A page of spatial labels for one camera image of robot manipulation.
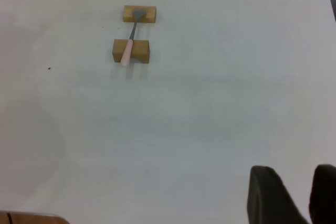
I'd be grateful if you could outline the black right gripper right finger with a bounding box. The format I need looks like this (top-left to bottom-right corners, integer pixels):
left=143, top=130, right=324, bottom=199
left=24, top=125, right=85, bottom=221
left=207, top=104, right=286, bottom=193
left=309, top=164, right=336, bottom=224

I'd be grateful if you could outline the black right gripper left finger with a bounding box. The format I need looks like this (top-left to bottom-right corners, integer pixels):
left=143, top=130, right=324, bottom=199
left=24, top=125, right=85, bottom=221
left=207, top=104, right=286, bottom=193
left=246, top=165, right=312, bottom=224

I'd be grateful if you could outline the pink handled grey spoon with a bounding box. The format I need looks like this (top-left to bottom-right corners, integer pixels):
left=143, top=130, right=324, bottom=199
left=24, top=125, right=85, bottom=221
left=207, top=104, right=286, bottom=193
left=121, top=9, right=146, bottom=67

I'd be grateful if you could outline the arched wooden block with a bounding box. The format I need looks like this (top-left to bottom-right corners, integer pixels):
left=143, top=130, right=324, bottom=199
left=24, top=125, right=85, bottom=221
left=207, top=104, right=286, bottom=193
left=112, top=39, right=150, bottom=64

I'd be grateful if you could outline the flat rectangular wooden block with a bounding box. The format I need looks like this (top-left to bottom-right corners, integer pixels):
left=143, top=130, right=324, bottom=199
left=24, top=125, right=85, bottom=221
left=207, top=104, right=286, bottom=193
left=122, top=5, right=158, bottom=24

